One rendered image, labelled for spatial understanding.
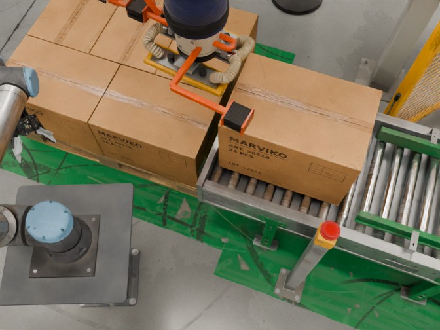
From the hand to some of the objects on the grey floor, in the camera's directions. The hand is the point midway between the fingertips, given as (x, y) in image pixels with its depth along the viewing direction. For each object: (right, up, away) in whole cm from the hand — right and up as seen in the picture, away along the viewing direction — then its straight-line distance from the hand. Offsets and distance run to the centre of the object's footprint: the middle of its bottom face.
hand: (38, 153), depth 165 cm
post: (+105, -71, +86) cm, 153 cm away
